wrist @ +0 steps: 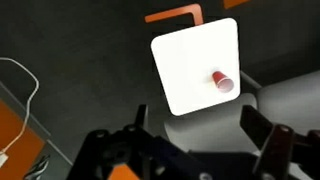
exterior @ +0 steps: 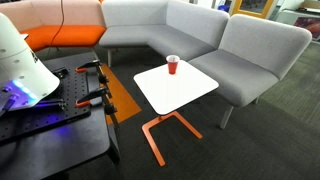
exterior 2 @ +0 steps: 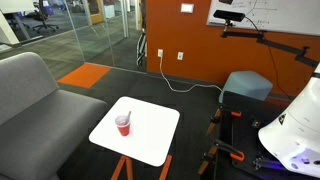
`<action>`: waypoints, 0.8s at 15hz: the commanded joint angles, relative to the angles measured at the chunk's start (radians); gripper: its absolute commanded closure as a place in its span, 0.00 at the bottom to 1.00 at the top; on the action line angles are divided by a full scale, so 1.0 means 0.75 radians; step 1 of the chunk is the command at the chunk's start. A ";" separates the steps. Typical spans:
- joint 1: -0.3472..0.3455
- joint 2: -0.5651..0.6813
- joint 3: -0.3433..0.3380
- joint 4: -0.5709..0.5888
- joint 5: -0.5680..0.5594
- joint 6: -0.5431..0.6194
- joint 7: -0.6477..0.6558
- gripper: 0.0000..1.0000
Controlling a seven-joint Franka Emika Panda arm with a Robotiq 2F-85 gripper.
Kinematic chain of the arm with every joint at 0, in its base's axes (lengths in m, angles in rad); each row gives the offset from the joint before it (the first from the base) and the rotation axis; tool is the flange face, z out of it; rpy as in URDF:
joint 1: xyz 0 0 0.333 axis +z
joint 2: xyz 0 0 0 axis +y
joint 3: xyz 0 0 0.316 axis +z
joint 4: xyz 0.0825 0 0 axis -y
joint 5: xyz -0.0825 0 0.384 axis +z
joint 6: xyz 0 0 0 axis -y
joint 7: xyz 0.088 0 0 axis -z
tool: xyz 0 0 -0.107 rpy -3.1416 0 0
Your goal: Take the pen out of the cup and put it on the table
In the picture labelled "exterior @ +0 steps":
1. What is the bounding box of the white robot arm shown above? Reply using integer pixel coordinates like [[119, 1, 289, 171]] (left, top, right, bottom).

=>
[[0, 13, 60, 111]]

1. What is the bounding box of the red plastic cup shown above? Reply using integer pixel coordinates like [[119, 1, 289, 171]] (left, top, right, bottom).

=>
[[166, 55, 180, 74]]

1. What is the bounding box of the white side table top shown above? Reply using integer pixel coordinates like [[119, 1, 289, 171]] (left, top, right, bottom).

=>
[[134, 61, 219, 115]]

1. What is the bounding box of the orange floor mat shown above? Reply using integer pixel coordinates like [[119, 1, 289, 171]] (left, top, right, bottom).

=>
[[101, 64, 141, 123]]

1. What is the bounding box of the orange metal table base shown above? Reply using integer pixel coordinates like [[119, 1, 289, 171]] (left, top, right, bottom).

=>
[[142, 111, 203, 167]]

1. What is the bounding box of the front black orange clamp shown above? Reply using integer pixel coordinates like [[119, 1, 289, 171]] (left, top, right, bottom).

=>
[[75, 86, 117, 115]]

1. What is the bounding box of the black orange clamp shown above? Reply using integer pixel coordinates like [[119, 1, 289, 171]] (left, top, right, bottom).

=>
[[75, 86, 117, 115], [75, 60, 109, 84]]

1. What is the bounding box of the rear black orange clamp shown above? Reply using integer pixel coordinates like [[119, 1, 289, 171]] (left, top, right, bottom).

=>
[[75, 60, 109, 84]]

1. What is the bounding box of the grey corner sofa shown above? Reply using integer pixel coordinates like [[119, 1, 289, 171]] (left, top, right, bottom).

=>
[[99, 0, 230, 61]]

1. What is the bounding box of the black perforated mounting board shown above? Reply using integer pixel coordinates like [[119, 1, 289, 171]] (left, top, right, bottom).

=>
[[0, 69, 91, 143]]

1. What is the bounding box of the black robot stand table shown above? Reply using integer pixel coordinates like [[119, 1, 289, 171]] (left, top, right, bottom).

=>
[[0, 51, 122, 180]]

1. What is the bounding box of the grey sofa chair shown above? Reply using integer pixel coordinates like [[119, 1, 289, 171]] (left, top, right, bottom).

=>
[[190, 14, 312, 128]]

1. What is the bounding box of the orange and pink sofa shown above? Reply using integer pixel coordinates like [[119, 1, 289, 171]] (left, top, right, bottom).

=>
[[0, 0, 106, 51]]

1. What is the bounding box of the black hanging cable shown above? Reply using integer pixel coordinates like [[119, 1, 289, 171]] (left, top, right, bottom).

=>
[[49, 0, 66, 48]]

